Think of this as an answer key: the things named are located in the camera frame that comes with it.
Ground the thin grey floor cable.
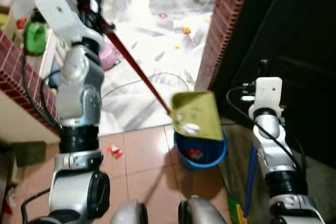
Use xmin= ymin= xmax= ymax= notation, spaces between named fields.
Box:
xmin=101 ymin=71 xmax=191 ymax=100

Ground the pink plastic object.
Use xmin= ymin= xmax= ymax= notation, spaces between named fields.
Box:
xmin=99 ymin=41 xmax=119 ymax=72

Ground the dark wooden door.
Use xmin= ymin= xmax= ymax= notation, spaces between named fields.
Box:
xmin=209 ymin=0 xmax=336 ymax=169

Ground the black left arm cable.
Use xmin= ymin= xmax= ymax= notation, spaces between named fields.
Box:
xmin=19 ymin=46 xmax=61 ymax=130

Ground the white crumpled trash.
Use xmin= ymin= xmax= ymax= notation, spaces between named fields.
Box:
xmin=177 ymin=113 xmax=202 ymax=135

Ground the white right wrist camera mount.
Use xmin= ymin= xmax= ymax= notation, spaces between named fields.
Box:
xmin=248 ymin=77 xmax=285 ymax=121

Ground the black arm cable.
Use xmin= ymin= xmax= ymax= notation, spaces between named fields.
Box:
xmin=19 ymin=46 xmax=61 ymax=130
xmin=226 ymin=86 xmax=307 ymax=183

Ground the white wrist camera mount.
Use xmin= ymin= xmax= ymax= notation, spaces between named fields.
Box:
xmin=248 ymin=77 xmax=285 ymax=121
xmin=34 ymin=0 xmax=104 ymax=47

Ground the silver left robot leg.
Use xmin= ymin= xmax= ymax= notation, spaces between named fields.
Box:
xmin=109 ymin=200 xmax=149 ymax=224

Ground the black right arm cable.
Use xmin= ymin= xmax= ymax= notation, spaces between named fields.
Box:
xmin=226 ymin=86 xmax=307 ymax=183

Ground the yellow dustpan with red handle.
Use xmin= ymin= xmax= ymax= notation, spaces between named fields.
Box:
xmin=67 ymin=0 xmax=225 ymax=141

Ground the silver robot leg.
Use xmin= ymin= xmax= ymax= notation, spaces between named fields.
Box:
xmin=177 ymin=195 xmax=228 ymax=224
xmin=109 ymin=200 xmax=149 ymax=224

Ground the red trash piece in bucket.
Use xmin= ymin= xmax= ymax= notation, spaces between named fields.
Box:
xmin=188 ymin=150 xmax=204 ymax=161

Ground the green plastic container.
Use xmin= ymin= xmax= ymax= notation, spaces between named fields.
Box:
xmin=24 ymin=20 xmax=48 ymax=56

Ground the blue plastic bucket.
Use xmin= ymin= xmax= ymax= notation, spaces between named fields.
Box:
xmin=173 ymin=130 xmax=228 ymax=170

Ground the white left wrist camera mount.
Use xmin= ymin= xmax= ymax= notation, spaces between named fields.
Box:
xmin=34 ymin=0 xmax=104 ymax=47

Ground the silver right robot leg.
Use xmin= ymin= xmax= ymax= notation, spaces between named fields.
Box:
xmin=177 ymin=195 xmax=228 ymax=224

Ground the red and white wrapper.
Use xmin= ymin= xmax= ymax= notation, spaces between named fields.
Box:
xmin=107 ymin=145 xmax=123 ymax=159

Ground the broom with blue handle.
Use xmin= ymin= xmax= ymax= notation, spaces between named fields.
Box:
xmin=227 ymin=143 xmax=259 ymax=224

